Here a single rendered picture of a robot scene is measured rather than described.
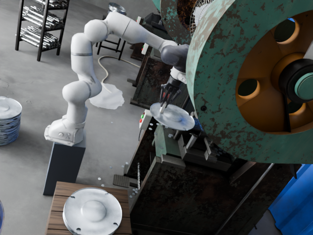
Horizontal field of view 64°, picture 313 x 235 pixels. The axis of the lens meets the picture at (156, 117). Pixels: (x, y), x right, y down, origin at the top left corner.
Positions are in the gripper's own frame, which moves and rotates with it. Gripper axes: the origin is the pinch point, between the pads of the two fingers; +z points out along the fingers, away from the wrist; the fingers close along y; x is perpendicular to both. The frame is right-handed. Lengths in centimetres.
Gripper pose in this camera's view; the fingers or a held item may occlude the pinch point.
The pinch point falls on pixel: (163, 107)
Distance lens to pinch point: 151.3
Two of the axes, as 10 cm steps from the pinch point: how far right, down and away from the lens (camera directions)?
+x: 0.7, 5.3, -8.4
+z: -3.7, 8.0, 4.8
